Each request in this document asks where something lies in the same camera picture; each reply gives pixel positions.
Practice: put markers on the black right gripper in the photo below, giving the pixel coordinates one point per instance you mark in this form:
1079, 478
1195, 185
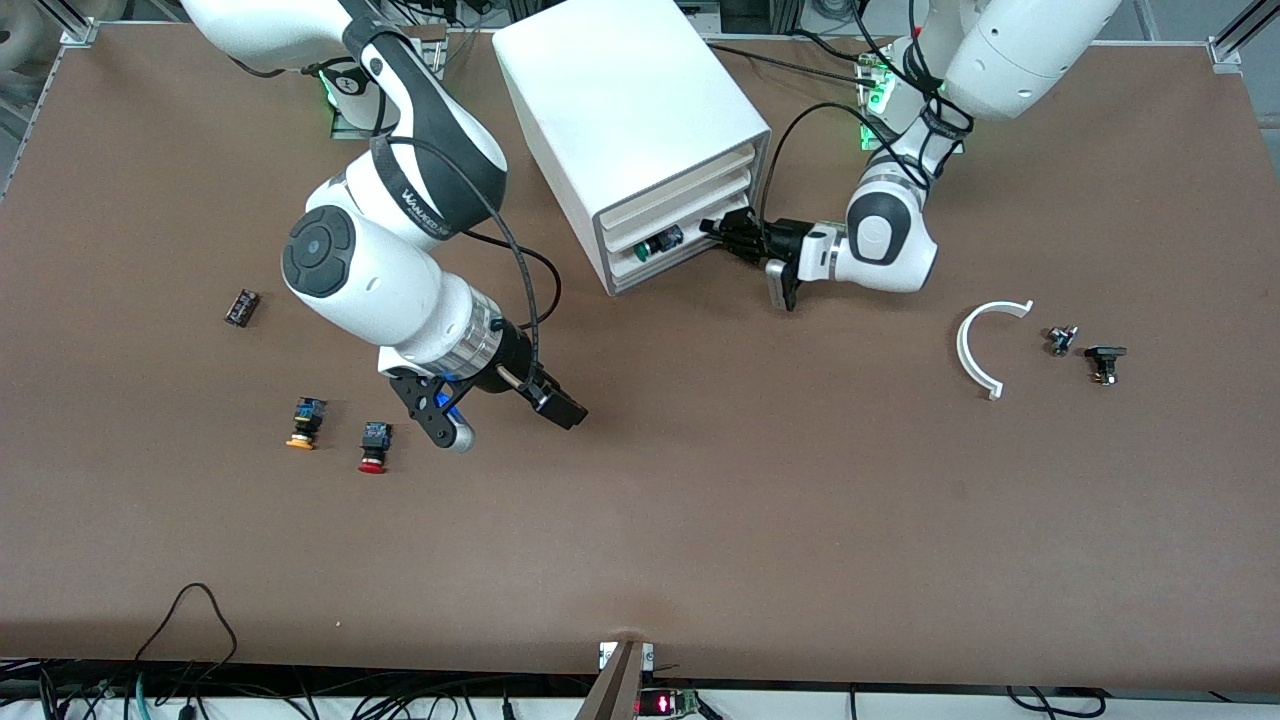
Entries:
512, 368

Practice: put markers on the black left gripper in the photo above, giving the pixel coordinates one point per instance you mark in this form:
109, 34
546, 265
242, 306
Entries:
781, 238

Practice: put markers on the green push button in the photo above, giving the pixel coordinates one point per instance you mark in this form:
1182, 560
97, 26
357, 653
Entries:
650, 247

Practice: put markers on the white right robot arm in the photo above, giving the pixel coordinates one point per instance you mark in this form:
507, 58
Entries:
400, 290

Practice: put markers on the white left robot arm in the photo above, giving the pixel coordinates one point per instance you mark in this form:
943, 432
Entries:
890, 250

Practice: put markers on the red push button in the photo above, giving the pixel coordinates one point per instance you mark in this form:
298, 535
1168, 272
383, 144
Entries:
375, 447

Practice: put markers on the yellow push button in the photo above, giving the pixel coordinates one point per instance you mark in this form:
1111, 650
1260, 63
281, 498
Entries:
305, 422

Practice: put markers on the brown wooden beam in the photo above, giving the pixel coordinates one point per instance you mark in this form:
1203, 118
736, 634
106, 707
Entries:
615, 690

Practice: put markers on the small black contact block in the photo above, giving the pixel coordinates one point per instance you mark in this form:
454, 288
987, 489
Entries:
242, 307

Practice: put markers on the small red-lit device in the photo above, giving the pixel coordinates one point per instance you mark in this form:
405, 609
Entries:
665, 704

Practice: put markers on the small chrome valve fitting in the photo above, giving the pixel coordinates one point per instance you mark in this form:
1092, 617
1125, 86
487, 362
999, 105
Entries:
1060, 340

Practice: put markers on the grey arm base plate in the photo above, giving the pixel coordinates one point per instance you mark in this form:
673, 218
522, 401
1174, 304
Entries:
866, 72
345, 125

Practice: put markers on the black flat-cap switch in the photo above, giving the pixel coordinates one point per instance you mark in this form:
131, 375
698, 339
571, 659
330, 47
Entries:
1105, 353

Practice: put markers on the aluminium frame corner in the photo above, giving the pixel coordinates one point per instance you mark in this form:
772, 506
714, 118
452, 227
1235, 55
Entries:
1232, 45
76, 28

